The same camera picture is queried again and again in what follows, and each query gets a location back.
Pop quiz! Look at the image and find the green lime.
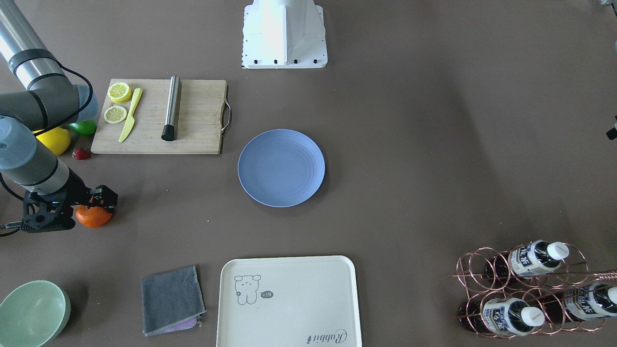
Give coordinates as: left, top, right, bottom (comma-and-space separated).
68, 120, 97, 136

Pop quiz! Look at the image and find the steel knife sharpener rod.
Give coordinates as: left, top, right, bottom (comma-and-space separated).
161, 75, 182, 141

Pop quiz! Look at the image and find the lemon slice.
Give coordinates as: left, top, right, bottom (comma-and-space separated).
107, 82, 133, 104
103, 105, 128, 124

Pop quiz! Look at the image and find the blue plate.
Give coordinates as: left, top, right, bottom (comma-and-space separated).
237, 128, 326, 207

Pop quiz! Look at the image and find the green bowl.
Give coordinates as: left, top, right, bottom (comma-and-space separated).
0, 280, 71, 347

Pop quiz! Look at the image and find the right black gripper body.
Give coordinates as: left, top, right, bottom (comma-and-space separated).
21, 169, 97, 233

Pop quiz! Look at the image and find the grey cloth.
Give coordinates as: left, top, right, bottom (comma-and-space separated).
140, 265, 206, 337

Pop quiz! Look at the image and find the cream tray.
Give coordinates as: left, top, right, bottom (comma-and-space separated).
216, 255, 363, 347

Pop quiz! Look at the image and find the orange fruit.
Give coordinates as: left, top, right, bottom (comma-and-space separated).
75, 206, 113, 228

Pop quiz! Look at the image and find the red strawberry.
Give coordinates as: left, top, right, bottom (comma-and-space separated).
71, 147, 91, 160

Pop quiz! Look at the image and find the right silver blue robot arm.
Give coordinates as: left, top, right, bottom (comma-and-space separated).
0, 0, 118, 237

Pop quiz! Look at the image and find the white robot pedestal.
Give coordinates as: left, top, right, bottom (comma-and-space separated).
241, 0, 328, 69

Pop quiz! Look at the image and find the wooden cutting board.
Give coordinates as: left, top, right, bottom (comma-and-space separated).
91, 79, 229, 155

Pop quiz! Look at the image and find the copper wire bottle rack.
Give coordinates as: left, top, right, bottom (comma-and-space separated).
454, 244, 616, 339

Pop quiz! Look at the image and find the yellow plastic knife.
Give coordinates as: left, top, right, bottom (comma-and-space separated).
118, 88, 144, 143

